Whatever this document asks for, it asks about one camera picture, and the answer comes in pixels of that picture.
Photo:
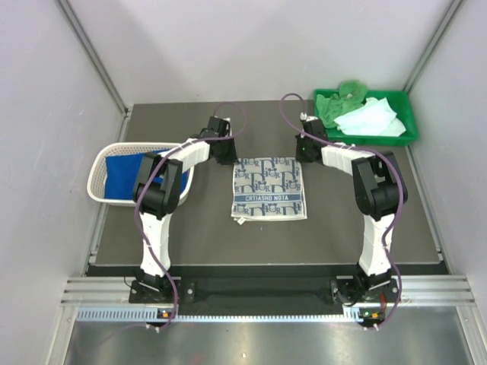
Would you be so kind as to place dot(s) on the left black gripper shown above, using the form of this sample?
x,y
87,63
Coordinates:
x,y
230,158

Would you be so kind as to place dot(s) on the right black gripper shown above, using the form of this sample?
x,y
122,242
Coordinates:
x,y
300,157

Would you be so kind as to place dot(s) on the white blue patterned towel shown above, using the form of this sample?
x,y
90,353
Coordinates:
x,y
268,189

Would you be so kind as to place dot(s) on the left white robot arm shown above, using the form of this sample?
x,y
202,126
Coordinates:
x,y
156,194

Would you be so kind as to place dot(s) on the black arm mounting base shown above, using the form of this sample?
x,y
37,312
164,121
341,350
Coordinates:
x,y
259,290

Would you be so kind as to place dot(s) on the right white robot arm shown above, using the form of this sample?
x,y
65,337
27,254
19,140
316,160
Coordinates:
x,y
376,183

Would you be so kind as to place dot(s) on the green towel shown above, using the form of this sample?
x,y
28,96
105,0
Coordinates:
x,y
349,97

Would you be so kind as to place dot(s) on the green plastic bin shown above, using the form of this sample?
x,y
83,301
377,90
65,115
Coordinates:
x,y
400,103

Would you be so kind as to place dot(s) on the white perforated plastic basket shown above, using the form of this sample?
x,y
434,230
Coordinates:
x,y
98,173

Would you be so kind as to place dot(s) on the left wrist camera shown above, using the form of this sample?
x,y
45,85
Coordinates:
x,y
223,127

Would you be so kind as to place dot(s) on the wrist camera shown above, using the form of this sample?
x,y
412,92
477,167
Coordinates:
x,y
306,118
223,127

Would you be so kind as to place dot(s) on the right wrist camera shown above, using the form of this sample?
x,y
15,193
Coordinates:
x,y
306,118

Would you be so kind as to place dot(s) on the grey slotted cable duct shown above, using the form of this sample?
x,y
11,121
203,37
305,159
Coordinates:
x,y
158,315

